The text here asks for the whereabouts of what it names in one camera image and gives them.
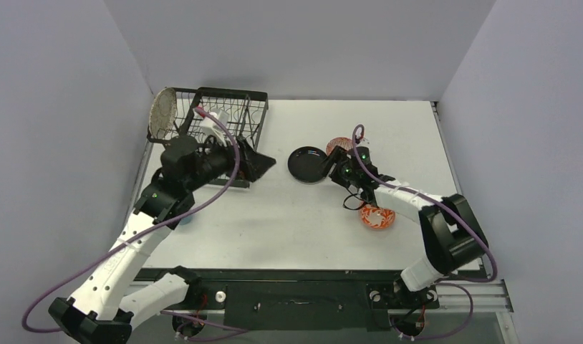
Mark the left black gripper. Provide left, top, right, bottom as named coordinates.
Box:
left=184, top=130, right=274, bottom=192

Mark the black round plate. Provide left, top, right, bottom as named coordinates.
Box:
left=287, top=146, right=327, bottom=183

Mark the white and blue cup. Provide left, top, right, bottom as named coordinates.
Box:
left=178, top=215, right=193, bottom=226

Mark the speckled oval plate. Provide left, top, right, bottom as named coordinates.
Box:
left=148, top=87, right=178, bottom=140

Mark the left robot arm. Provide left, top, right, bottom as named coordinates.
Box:
left=49, top=135, right=276, bottom=343

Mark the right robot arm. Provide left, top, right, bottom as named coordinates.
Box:
left=318, top=146, right=489, bottom=306

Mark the red patterned upturned bowl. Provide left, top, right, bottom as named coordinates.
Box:
left=325, top=137, right=353, bottom=156

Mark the orange floral bowl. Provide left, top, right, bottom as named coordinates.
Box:
left=358, top=205, right=396, bottom=230

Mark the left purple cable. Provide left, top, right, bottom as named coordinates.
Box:
left=21, top=106, right=243, bottom=333

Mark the black wire dish rack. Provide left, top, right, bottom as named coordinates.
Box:
left=148, top=87, right=276, bottom=191

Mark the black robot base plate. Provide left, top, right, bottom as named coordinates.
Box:
left=106, top=268, right=463, bottom=333

